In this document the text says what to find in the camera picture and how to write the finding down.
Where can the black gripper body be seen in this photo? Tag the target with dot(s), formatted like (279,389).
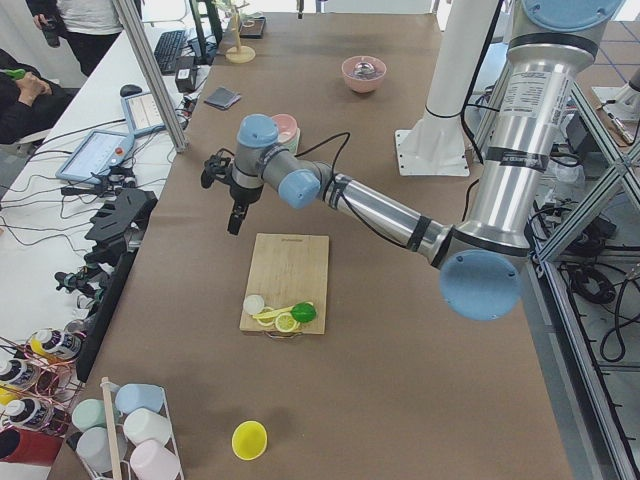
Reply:
(243,195)

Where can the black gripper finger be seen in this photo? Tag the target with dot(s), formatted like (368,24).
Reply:
(237,217)

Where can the small pink bowl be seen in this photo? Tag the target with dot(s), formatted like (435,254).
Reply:
(287,127)

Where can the upper green bowl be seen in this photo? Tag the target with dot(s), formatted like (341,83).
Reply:
(291,142)

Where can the large pink bowl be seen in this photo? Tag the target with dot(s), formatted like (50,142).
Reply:
(358,85)

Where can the wooden cutting board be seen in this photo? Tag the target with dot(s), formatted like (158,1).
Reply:
(287,269)

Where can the white steamed bun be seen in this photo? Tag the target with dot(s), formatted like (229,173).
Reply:
(253,304)

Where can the grey folded cloth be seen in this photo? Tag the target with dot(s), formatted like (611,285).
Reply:
(222,98)

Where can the yellow plastic knife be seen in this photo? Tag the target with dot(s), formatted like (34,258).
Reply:
(284,309)

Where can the lemon half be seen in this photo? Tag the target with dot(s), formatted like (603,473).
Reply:
(266,317)

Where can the lime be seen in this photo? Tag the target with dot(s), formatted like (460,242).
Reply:
(304,312)

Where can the black equipment on desk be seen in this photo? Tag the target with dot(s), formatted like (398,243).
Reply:
(116,229)

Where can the far blue teach pendant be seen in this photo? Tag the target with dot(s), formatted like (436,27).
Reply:
(142,114)

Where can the blue teach pendant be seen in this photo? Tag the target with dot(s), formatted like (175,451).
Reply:
(95,156)
(142,114)

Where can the wooden mug tree stand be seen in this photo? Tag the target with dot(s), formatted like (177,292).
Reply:
(239,53)

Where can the near blue teach pendant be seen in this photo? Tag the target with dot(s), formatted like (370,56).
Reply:
(95,156)

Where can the computer mouse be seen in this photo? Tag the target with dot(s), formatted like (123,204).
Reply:
(129,90)

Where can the black keyboard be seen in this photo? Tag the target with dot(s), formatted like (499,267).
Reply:
(168,49)

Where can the light blue cup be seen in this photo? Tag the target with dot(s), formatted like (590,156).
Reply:
(133,396)

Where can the yellow sauce bottle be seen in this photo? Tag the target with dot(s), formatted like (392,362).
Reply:
(61,345)

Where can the yellow cup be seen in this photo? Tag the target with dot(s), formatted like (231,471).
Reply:
(249,440)

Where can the seated person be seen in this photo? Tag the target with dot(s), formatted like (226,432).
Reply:
(29,103)

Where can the white cup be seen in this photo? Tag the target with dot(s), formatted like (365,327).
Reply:
(143,424)

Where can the pale green cup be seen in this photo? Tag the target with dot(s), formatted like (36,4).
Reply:
(89,413)

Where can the pink cup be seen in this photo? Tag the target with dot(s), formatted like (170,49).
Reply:
(150,460)

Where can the grey cup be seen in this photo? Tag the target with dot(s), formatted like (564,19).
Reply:
(93,448)

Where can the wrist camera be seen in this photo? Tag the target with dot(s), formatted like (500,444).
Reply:
(217,168)

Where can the metal wire handle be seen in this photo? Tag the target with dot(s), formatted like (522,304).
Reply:
(281,335)

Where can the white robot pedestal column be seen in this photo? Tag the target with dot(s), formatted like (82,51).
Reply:
(435,145)

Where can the aluminium camera post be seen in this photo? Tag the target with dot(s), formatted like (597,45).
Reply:
(130,20)

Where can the wooden rack handle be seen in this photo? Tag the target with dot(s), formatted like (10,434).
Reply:
(105,385)

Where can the aluminium frame rail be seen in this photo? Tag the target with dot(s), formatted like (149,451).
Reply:
(585,233)

